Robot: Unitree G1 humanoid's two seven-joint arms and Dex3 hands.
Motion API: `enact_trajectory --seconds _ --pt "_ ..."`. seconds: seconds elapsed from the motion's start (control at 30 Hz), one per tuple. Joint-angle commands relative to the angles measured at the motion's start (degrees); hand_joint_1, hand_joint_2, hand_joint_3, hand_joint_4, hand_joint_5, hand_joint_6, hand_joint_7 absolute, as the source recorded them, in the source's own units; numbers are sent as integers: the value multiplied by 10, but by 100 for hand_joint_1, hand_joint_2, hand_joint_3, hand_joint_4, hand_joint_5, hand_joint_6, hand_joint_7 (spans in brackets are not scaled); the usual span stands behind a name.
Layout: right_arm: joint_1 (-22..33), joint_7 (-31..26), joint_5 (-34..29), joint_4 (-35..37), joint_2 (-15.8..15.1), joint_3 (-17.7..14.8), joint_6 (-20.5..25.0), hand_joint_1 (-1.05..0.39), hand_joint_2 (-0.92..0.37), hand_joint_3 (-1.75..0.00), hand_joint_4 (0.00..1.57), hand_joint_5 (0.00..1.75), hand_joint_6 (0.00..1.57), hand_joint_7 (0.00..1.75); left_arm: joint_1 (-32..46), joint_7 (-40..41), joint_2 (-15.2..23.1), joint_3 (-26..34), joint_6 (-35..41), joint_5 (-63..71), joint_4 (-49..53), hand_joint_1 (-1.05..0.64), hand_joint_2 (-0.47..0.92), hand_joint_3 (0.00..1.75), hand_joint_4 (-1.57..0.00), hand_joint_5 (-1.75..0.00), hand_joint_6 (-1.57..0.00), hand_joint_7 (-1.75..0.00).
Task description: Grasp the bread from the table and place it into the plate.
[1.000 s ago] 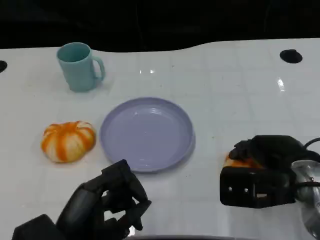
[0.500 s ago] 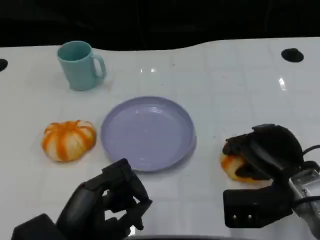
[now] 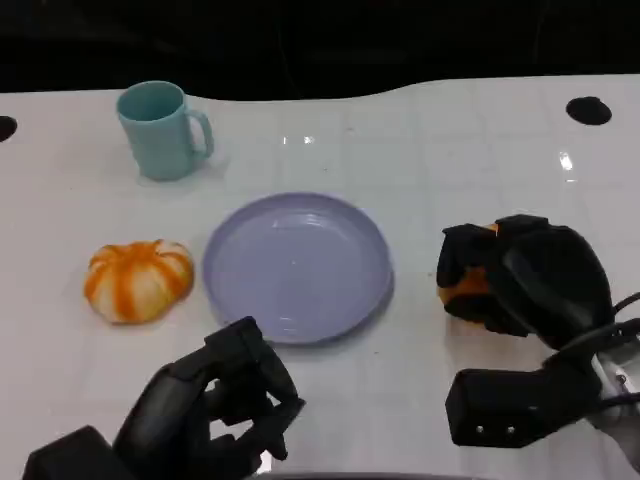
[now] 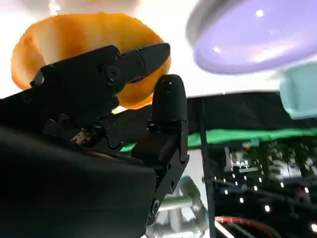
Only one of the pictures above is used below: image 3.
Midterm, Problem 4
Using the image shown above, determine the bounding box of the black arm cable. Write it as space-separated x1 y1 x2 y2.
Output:
612 293 640 317
544 319 640 366

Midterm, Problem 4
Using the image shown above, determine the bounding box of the pale green mug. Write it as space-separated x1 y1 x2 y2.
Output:
116 81 215 181

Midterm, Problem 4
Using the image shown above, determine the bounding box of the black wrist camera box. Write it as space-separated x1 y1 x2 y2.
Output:
444 349 604 449
22 424 126 480

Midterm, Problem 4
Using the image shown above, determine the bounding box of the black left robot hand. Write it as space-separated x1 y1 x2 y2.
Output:
112 316 306 480

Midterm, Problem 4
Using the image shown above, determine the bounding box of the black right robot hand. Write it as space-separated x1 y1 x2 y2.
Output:
437 214 615 351

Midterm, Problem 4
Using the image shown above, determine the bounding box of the orange and white toy bread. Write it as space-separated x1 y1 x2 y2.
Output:
438 223 501 326
83 239 195 326

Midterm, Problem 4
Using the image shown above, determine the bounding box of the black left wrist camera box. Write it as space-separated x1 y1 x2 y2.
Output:
22 424 126 480

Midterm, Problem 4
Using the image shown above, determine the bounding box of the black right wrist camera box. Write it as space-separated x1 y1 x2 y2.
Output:
444 349 604 449

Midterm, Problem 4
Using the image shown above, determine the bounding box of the lilac plate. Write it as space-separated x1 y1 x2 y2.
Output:
202 192 396 346

